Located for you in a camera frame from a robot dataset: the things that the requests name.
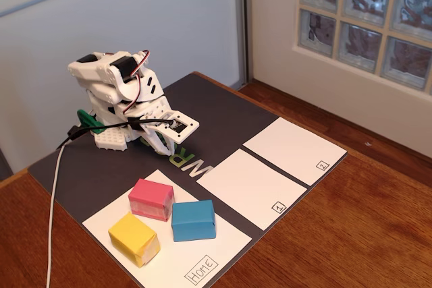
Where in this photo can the yellow box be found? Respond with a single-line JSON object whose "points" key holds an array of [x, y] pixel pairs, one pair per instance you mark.
{"points": [[131, 234]]}

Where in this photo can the wrist camera in white mount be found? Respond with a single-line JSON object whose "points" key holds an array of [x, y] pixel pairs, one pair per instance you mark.
{"points": [[184, 127]]}

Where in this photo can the pink box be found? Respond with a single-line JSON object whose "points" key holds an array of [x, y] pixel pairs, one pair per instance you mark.
{"points": [[150, 193]]}

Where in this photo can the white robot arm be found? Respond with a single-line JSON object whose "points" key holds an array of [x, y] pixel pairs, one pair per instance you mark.
{"points": [[101, 72]]}

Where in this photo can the grey metal door frame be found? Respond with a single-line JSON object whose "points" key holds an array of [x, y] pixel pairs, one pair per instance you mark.
{"points": [[243, 15]]}

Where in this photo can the white paper sheet marked 1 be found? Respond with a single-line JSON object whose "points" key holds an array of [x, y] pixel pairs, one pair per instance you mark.
{"points": [[249, 187]]}

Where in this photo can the green clamp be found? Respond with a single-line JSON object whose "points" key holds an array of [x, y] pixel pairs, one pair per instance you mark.
{"points": [[88, 120]]}

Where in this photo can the dark grey mat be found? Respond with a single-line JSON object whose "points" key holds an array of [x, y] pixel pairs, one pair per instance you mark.
{"points": [[219, 116]]}

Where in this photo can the white paper sheet marked home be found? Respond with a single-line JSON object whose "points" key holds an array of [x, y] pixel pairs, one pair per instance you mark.
{"points": [[202, 244]]}

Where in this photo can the white paper sheet marked 2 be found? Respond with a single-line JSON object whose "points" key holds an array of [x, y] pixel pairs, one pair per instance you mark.
{"points": [[293, 149]]}

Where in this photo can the blue box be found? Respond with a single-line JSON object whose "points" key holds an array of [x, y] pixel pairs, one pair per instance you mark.
{"points": [[192, 220]]}

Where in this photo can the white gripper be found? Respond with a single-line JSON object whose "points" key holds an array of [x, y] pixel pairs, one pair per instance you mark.
{"points": [[156, 111]]}

